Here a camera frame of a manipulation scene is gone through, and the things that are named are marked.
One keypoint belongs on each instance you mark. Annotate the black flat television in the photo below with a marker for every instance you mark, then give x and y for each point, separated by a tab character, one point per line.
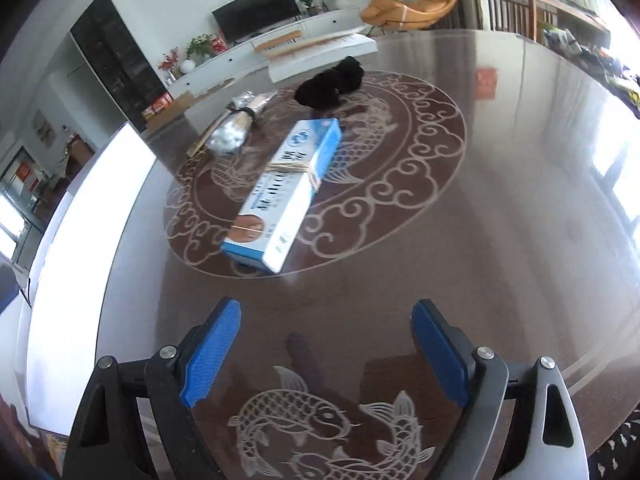
239	19

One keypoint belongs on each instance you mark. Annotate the orange lounge chair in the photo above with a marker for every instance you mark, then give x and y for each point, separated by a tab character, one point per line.
398	15

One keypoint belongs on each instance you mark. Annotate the wooden railing bench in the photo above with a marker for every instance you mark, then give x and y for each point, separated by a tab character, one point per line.
530	18

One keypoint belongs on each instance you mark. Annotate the blue white long box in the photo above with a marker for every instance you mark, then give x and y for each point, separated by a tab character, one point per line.
263	232

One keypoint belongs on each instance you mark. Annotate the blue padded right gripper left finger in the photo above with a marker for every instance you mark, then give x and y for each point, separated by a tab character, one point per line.
107	439

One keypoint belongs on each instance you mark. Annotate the small green potted plant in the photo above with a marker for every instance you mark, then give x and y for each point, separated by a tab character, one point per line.
201	48

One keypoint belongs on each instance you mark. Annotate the white tv cabinet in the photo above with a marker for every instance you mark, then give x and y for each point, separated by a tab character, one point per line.
251	54

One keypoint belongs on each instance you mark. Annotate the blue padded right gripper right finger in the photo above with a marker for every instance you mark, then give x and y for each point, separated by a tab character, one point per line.
544	440

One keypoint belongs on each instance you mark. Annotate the cotton swab bundle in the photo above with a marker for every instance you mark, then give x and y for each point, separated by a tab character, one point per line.
231	128

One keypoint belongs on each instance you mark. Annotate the cardboard box on floor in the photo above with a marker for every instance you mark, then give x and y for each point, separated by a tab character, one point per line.
170	111

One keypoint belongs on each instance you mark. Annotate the white vase red flowers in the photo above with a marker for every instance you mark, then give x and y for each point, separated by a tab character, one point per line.
173	67

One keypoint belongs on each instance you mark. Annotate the dark display cabinet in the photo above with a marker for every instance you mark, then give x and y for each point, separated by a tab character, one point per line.
116	59

